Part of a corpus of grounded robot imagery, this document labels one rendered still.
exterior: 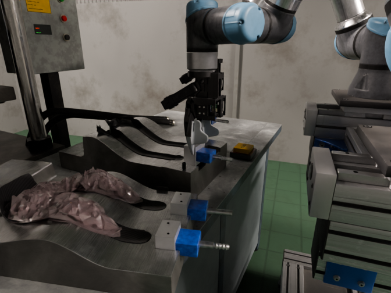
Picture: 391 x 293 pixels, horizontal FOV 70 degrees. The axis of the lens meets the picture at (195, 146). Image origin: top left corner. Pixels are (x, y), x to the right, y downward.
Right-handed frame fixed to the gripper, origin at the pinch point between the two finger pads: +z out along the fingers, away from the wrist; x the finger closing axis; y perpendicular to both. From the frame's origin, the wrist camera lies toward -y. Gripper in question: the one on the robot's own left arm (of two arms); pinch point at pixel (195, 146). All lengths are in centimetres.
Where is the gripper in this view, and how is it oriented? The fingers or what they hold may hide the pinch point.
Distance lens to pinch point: 75.9
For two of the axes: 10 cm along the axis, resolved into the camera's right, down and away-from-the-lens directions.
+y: 8.9, 1.4, -4.3
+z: 0.1, 9.5, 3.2
